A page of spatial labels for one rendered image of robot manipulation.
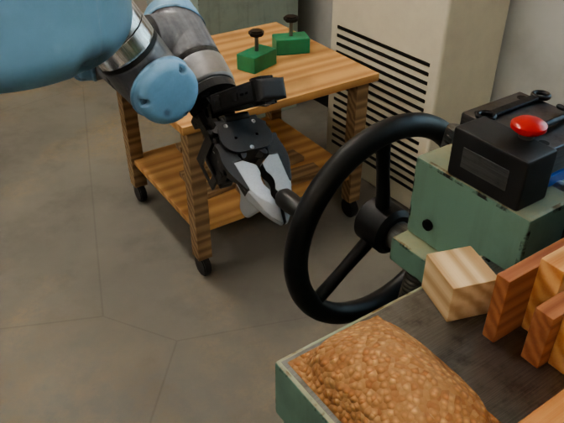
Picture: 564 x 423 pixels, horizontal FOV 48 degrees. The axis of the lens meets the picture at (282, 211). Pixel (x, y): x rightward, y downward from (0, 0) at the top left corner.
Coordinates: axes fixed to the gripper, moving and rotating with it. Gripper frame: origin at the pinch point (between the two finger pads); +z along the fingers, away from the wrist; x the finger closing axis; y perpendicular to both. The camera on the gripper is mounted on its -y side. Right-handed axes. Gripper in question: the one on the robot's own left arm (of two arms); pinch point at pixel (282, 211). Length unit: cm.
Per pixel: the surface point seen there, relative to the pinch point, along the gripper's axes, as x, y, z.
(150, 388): -4, 99, -6
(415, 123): -12.0, -14.1, 0.2
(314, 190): 0.8, -8.9, 2.5
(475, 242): -5.8, -18.0, 16.0
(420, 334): 5.8, -18.9, 21.6
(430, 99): -107, 63, -50
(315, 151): -88, 101, -62
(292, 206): 0.8, -3.8, 1.3
